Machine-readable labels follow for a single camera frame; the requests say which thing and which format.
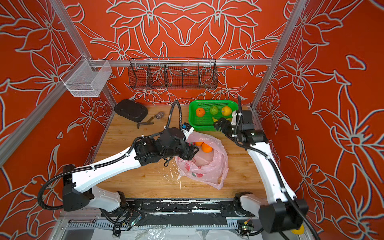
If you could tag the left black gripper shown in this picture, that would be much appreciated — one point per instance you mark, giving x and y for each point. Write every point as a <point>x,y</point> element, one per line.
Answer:
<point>189,151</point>

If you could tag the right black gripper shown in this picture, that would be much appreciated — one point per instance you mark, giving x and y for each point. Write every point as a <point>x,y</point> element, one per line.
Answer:
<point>224,127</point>

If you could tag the green round fruit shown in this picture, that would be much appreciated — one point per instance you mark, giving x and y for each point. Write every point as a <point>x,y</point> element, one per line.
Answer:
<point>214,110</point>

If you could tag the pink plastic bag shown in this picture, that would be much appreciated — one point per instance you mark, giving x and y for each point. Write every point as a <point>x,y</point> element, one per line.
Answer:
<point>209,168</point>

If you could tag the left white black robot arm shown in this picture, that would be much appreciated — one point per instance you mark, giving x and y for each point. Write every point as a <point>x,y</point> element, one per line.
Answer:
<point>80,184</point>

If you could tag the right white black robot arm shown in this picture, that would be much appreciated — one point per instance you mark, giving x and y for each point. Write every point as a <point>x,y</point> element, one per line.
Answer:
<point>282,211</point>

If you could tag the metal hand tool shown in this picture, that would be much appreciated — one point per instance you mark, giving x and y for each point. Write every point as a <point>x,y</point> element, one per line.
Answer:
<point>158,116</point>

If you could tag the green plastic basket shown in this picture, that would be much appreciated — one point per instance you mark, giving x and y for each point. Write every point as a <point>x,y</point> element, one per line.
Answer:
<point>206,122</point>

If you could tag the black oval tray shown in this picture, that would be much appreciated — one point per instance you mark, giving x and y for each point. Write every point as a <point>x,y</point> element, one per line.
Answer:
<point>131,110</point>

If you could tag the yellow tape roll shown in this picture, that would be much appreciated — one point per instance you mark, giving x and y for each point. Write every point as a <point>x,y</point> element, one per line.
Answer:
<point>300,231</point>

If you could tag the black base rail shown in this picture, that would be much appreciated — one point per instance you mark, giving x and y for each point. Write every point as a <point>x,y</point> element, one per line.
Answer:
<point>210,213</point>

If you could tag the black wire wall basket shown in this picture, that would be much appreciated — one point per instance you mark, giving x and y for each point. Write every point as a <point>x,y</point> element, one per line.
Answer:
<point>174,74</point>

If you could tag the white wire wall basket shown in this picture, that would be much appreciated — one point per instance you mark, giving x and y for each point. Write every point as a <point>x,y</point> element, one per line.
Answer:
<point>84,80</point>

